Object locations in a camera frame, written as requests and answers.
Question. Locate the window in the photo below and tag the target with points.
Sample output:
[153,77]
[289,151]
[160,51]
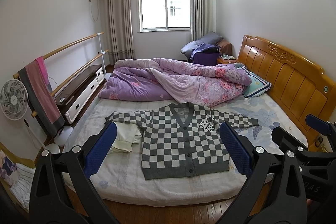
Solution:
[163,15]

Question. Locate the cream folded garment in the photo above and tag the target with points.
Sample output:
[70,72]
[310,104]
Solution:
[128,134]

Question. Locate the grey blue pillow pile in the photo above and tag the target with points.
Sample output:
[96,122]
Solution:
[211,38]

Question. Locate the wooden headboard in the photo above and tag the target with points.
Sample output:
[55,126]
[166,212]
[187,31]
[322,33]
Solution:
[299,86]

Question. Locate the dark white tv cabinet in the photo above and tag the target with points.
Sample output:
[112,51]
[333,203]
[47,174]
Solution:
[72,98]

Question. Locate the wooden nightstand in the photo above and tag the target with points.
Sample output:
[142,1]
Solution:
[226,59]

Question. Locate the white standing fan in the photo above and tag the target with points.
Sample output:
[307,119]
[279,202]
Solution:
[14,105]

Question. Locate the purple floral quilt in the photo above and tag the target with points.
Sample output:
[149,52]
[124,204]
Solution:
[158,79]

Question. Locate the blue striped pillow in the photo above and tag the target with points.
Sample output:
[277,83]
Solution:
[258,85]

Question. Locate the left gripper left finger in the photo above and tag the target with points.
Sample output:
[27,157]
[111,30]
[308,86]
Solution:
[49,200]

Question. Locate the white folded cloth stack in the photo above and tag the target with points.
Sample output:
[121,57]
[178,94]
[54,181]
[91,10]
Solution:
[22,188]

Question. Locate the right grey curtain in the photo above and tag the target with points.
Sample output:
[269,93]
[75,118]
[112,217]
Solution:
[201,18]

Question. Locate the lower wooden ballet bar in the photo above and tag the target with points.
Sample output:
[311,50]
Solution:
[67,80]

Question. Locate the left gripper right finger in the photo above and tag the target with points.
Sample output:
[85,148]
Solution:
[287,198]

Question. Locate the pink grey towel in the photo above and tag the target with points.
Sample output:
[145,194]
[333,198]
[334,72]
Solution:
[34,76]

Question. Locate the left grey curtain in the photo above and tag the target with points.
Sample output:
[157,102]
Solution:
[118,27]

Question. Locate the wooden ballet bar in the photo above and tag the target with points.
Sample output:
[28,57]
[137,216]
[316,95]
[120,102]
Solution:
[67,80]
[65,47]

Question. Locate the grey white checkered cardigan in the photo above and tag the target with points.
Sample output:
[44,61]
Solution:
[182,140]

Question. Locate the purple blanket on chair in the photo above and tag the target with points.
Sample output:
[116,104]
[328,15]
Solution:
[205,54]

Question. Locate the white bar post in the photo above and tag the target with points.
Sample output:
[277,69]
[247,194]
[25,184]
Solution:
[102,52]

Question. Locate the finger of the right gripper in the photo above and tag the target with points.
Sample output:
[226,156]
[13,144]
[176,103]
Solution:
[287,142]
[323,127]

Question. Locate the grey curtain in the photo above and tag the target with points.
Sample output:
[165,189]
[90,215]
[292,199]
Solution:
[118,27]
[201,18]

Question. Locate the white round bar base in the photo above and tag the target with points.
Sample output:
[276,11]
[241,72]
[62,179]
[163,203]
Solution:
[62,137]

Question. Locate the upper wooden ballet bar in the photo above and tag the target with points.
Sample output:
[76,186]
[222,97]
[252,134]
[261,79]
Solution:
[65,47]

